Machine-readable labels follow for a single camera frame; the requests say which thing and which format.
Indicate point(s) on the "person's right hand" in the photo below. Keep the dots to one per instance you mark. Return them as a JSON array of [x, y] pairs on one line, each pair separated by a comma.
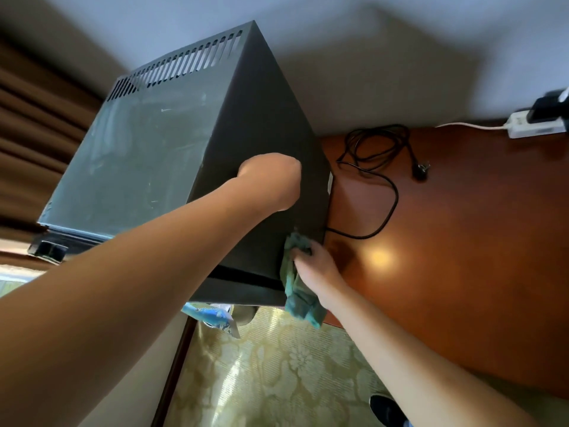
[[318, 271]]

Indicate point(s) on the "person's left hand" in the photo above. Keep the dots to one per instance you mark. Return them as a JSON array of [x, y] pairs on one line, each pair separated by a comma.
[[271, 180]]

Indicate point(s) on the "green blue cleaning cloth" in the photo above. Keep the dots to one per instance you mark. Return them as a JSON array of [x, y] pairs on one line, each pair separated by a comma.
[[298, 293]]

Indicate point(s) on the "grey mini fridge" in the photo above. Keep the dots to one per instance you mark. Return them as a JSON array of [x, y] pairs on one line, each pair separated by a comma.
[[169, 151]]

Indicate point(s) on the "person's right forearm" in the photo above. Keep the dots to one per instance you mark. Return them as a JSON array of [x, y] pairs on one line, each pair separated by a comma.
[[426, 373]]

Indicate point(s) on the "person's left forearm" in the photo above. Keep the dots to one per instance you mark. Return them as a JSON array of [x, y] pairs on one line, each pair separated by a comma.
[[89, 315]]

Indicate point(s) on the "person's right black shoe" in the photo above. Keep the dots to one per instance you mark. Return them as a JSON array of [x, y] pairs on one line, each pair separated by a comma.
[[386, 411]]

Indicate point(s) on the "small white label sticker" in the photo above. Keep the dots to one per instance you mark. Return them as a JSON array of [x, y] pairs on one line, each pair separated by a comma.
[[330, 183]]

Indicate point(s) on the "brown curtain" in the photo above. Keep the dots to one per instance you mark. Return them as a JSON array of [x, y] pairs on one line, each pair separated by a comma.
[[40, 142]]

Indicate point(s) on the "black power adapter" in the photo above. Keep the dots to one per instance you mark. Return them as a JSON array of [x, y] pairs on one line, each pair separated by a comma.
[[549, 106]]

